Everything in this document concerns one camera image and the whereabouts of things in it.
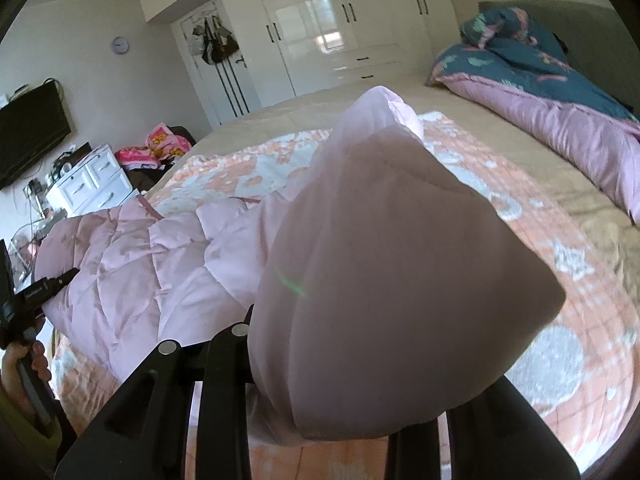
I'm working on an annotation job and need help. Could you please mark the pink quilted jacket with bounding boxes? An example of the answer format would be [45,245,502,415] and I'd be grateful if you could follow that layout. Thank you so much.
[35,87,565,445]

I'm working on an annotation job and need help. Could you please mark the green sleeve forearm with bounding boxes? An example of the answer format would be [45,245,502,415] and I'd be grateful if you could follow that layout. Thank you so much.
[1,386,77,478]

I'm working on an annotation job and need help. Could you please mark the person's left hand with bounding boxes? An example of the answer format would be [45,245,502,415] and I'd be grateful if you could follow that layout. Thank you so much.
[0,327,54,418]

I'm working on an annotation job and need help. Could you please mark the orange plaid bear blanket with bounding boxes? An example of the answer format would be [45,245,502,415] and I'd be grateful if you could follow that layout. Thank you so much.
[49,109,640,480]

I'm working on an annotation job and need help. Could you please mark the white drawer chest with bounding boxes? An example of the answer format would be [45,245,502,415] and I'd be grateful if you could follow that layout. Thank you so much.
[46,144,139,218]

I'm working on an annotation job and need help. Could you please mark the pink cartoon blanket pile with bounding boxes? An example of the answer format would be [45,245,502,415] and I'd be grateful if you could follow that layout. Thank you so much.
[115,122,193,170]

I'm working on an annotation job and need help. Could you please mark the bed with tan sheet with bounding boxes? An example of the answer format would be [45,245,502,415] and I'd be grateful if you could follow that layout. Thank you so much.
[146,76,639,301]

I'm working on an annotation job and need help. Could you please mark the white door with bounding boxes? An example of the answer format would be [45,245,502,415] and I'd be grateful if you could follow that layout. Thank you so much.
[171,0,262,129]

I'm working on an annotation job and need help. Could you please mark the bags hanging on door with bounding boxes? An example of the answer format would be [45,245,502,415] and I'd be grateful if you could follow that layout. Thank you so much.
[192,14,240,65]

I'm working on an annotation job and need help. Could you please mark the teal and pink duvet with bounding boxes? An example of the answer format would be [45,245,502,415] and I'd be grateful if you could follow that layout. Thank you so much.
[427,6,639,221]

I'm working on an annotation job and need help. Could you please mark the grey padded headboard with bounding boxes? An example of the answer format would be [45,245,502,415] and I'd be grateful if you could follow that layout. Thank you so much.
[478,0,639,115]

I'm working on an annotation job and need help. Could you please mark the white glossy wardrobe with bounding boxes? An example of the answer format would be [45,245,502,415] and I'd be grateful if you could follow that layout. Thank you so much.
[140,0,459,106]

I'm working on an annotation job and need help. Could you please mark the black wall television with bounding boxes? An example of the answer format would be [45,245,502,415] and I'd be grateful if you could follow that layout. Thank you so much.
[0,79,72,188]

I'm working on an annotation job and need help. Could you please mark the round wall clock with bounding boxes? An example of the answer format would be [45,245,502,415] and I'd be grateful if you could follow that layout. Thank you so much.
[111,36,130,55]

